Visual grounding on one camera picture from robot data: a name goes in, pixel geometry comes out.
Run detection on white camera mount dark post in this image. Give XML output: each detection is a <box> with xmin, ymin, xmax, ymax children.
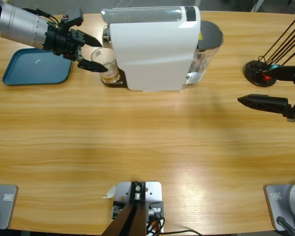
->
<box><xmin>102</xmin><ymin>181</ymin><xmax>165</xmax><ymax>236</ymax></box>

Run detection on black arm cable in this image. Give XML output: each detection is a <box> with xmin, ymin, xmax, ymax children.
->
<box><xmin>276</xmin><ymin>216</ymin><xmax>295</xmax><ymax>236</ymax></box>

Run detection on clear glass cup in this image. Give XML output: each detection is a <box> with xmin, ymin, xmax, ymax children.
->
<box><xmin>90</xmin><ymin>47</ymin><xmax>121</xmax><ymax>85</ymax></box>

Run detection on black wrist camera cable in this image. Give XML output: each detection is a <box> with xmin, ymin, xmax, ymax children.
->
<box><xmin>22</xmin><ymin>8</ymin><xmax>62</xmax><ymax>27</ymax></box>

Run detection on white capsule coffee machine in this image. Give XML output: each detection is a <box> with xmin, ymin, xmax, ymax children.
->
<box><xmin>100</xmin><ymin>5</ymin><xmax>202</xmax><ymax>93</ymax></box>

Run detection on teal plastic tray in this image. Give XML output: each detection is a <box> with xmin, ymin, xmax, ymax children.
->
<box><xmin>1</xmin><ymin>48</ymin><xmax>74</xmax><ymax>86</ymax></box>

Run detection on clear water tank black lid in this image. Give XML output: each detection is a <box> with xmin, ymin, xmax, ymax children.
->
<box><xmin>184</xmin><ymin>21</ymin><xmax>224</xmax><ymax>87</ymax></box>

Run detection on white tape scrap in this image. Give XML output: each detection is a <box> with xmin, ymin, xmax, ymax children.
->
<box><xmin>102</xmin><ymin>184</ymin><xmax>118</xmax><ymax>199</ymax></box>

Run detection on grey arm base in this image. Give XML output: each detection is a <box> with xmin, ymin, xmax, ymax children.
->
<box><xmin>264</xmin><ymin>181</ymin><xmax>295</xmax><ymax>232</ymax></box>
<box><xmin>0</xmin><ymin>184</ymin><xmax>19</xmax><ymax>231</ymax></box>

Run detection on black wire capsule holder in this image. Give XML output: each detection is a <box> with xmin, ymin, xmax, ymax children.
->
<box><xmin>242</xmin><ymin>16</ymin><xmax>295</xmax><ymax>88</ymax></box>

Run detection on orange cable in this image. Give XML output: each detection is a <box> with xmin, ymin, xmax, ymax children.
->
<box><xmin>147</xmin><ymin>218</ymin><xmax>163</xmax><ymax>232</ymax></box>

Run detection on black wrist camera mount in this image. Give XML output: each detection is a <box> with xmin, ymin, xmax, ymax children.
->
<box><xmin>59</xmin><ymin>8</ymin><xmax>84</xmax><ymax>32</ymax></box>

